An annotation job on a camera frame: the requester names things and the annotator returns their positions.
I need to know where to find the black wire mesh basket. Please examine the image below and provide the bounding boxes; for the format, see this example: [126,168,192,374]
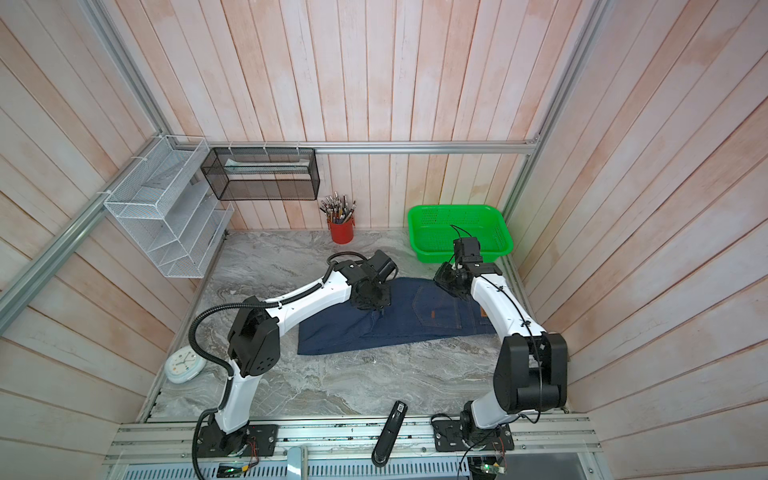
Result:
[201,146,320,201]

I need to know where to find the dark blue denim trousers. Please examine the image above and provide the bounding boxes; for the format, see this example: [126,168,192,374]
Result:
[297,278,496,356]

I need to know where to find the white wire mesh shelf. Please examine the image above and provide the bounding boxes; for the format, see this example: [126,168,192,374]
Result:
[105,135,234,279]

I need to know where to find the aluminium frame rail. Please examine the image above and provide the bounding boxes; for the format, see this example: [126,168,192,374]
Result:
[0,0,613,334]

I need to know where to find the red metal pencil bucket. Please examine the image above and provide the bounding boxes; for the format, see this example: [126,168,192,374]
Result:
[329,217,355,245]

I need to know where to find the white round clock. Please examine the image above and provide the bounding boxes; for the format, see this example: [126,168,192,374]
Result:
[164,346,207,384]

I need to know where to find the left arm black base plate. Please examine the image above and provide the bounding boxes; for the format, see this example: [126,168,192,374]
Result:
[192,423,278,458]

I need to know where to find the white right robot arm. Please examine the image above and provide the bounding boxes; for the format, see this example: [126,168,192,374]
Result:
[434,237,568,433]

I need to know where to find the black corrugated cable conduit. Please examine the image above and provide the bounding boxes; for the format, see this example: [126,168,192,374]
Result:
[187,251,370,480]

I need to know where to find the green plastic basket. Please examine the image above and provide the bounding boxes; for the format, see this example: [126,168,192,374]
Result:
[407,204,514,264]

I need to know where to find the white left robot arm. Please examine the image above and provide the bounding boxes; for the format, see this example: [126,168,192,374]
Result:
[214,250,398,434]

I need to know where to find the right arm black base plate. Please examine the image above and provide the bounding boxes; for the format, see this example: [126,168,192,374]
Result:
[430,417,515,453]

